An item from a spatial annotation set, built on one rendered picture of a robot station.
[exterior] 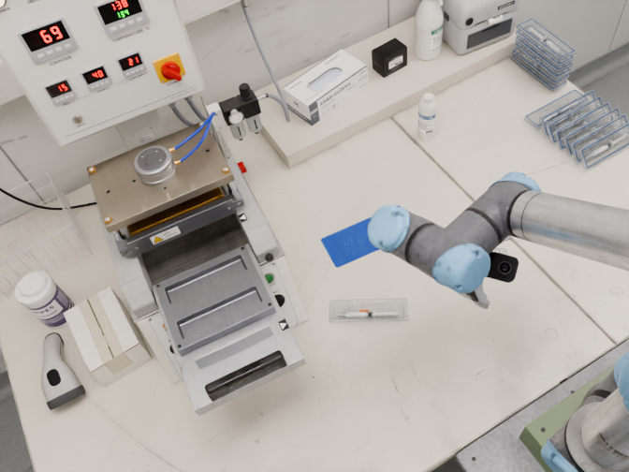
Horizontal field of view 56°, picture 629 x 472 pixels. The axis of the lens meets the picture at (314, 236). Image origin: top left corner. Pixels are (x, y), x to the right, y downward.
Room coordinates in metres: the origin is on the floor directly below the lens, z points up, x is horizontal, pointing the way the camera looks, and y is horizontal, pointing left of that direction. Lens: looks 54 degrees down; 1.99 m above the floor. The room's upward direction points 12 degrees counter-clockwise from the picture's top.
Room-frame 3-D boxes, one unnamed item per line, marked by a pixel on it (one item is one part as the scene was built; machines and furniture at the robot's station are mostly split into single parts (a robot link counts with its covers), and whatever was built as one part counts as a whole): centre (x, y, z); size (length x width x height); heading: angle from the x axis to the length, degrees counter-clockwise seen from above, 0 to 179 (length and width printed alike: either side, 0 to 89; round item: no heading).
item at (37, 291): (0.81, 0.66, 0.83); 0.09 x 0.09 x 0.15
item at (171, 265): (0.91, 0.30, 0.93); 0.46 x 0.35 x 0.01; 15
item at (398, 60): (1.42, -0.33, 0.83); 0.09 x 0.06 x 0.07; 114
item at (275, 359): (0.45, 0.17, 0.99); 0.15 x 0.02 x 0.04; 105
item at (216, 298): (0.62, 0.22, 0.98); 0.20 x 0.17 x 0.03; 105
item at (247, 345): (0.58, 0.21, 0.97); 0.30 x 0.22 x 0.08; 15
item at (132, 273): (0.77, 0.41, 0.97); 0.25 x 0.05 x 0.07; 15
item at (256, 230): (0.84, 0.14, 0.97); 0.26 x 0.05 x 0.07; 15
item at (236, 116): (1.06, 0.11, 1.05); 0.15 x 0.05 x 0.15; 105
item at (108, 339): (0.70, 0.52, 0.80); 0.19 x 0.13 x 0.09; 20
